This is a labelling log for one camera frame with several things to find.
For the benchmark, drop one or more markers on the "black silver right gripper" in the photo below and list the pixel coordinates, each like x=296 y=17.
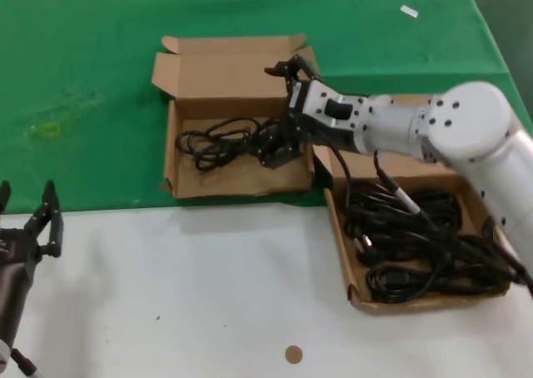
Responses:
x=316 y=103

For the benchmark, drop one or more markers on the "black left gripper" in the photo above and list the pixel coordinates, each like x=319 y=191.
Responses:
x=12 y=253

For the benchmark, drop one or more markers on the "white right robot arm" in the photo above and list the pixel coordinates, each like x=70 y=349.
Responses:
x=470 y=120

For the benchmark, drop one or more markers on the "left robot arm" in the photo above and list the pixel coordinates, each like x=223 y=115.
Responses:
x=3 y=355

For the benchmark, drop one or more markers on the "torn-edged open cardboard box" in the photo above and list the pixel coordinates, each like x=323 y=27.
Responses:
x=233 y=182

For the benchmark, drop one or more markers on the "open brown cardboard box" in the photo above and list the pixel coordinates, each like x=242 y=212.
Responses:
x=339 y=236

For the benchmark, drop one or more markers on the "green table cloth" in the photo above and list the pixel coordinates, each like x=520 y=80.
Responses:
x=83 y=61

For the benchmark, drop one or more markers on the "white tape strip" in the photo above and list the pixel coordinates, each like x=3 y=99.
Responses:
x=409 y=11

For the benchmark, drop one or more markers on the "round brown cardboard disc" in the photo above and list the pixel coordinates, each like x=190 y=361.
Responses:
x=293 y=354

